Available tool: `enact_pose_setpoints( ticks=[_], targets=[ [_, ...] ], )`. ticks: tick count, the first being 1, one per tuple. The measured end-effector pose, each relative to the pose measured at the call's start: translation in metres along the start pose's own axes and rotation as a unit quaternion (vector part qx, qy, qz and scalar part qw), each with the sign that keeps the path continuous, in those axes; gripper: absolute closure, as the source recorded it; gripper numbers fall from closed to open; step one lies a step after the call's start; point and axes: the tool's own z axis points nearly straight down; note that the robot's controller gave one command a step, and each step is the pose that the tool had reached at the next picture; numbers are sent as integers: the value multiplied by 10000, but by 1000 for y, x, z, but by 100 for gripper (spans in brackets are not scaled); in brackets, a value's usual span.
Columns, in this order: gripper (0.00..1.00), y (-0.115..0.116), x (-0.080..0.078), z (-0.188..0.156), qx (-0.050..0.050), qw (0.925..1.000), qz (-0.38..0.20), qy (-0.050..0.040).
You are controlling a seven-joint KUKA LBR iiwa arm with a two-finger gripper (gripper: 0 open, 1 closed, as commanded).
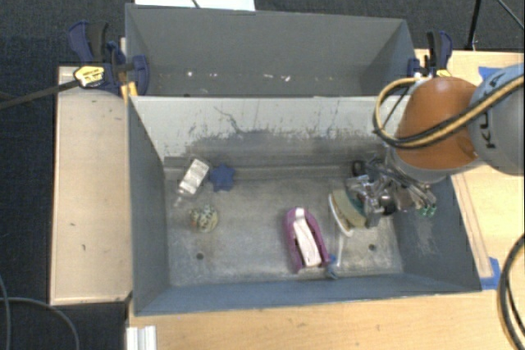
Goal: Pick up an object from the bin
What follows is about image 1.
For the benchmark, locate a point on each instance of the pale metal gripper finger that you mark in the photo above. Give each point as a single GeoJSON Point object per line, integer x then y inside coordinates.
{"type": "Point", "coordinates": [374, 213]}
{"type": "Point", "coordinates": [360, 184]}

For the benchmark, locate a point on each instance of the clear toothbrush with blue head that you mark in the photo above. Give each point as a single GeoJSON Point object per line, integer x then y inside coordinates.
{"type": "Point", "coordinates": [333, 270]}

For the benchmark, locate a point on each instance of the grey metal bin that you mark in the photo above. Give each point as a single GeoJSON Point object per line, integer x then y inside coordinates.
{"type": "Point", "coordinates": [262, 127]}

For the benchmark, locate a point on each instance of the blue star-shaped toy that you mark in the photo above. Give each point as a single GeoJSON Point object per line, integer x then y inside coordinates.
{"type": "Point", "coordinates": [222, 177]}

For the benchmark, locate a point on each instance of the spotted cream ball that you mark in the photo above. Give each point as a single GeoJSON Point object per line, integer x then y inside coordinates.
{"type": "Point", "coordinates": [204, 219]}

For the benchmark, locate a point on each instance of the clear plastic bottle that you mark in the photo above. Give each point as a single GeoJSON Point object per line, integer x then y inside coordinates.
{"type": "Point", "coordinates": [193, 180]}

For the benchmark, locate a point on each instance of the pale wood board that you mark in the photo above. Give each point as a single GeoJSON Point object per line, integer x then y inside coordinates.
{"type": "Point", "coordinates": [90, 192]}

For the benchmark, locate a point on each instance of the black cylinder on white bracket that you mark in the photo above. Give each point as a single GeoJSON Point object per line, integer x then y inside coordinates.
{"type": "Point", "coordinates": [357, 167]}

